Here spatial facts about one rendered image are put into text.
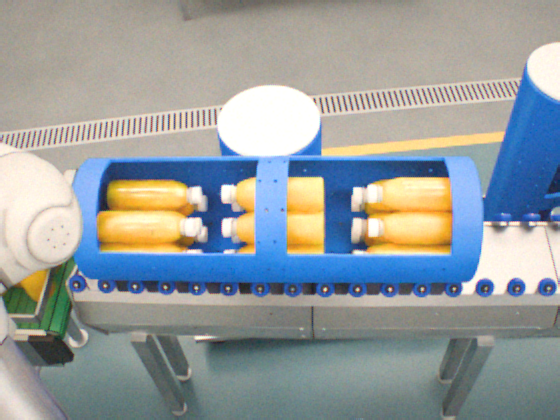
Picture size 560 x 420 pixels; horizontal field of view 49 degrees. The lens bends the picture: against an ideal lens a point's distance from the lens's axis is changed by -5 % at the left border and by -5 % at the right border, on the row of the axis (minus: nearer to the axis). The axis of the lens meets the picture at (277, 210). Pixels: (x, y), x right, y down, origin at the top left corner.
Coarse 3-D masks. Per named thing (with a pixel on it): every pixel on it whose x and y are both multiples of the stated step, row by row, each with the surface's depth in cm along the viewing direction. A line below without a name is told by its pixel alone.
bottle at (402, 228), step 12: (396, 216) 134; (408, 216) 134; (420, 216) 134; (432, 216) 133; (444, 216) 133; (384, 228) 135; (396, 228) 133; (408, 228) 133; (420, 228) 133; (432, 228) 132; (444, 228) 132; (396, 240) 134; (408, 240) 134; (420, 240) 134; (432, 240) 133; (444, 240) 133
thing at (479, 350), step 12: (468, 348) 183; (480, 348) 173; (468, 360) 182; (480, 360) 179; (468, 372) 186; (456, 384) 198; (468, 384) 194; (456, 396) 203; (444, 408) 217; (456, 408) 212
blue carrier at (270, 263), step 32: (96, 160) 142; (128, 160) 143; (160, 160) 142; (192, 160) 142; (224, 160) 141; (256, 160) 141; (288, 160) 138; (320, 160) 145; (352, 160) 145; (384, 160) 144; (416, 160) 138; (448, 160) 135; (96, 192) 134; (256, 192) 131; (352, 192) 155; (480, 192) 128; (256, 224) 130; (352, 224) 156; (480, 224) 127; (96, 256) 135; (128, 256) 134; (160, 256) 134; (192, 256) 133; (224, 256) 133; (256, 256) 132; (288, 256) 132; (320, 256) 131; (352, 256) 131; (384, 256) 130; (416, 256) 130; (448, 256) 129; (480, 256) 129
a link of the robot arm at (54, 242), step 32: (0, 160) 80; (32, 160) 78; (0, 192) 71; (32, 192) 71; (64, 192) 73; (0, 224) 69; (32, 224) 69; (64, 224) 71; (0, 256) 70; (32, 256) 70; (64, 256) 72
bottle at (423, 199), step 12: (396, 180) 135; (408, 180) 134; (420, 180) 134; (432, 180) 134; (444, 180) 134; (384, 192) 135; (396, 192) 133; (408, 192) 133; (420, 192) 133; (432, 192) 133; (444, 192) 133; (384, 204) 136; (396, 204) 134; (408, 204) 134; (420, 204) 134; (432, 204) 133; (444, 204) 133
